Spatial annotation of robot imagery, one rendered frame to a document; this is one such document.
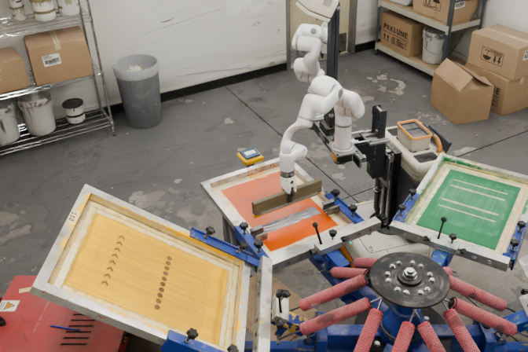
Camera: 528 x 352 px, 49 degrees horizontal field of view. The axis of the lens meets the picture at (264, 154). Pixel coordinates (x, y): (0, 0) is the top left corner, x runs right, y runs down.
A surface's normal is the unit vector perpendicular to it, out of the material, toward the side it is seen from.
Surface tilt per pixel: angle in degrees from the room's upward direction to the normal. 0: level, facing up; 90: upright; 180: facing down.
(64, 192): 0
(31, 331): 0
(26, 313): 0
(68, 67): 90
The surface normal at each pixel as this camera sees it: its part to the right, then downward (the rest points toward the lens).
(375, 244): -0.04, -0.85
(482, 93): 0.25, 0.51
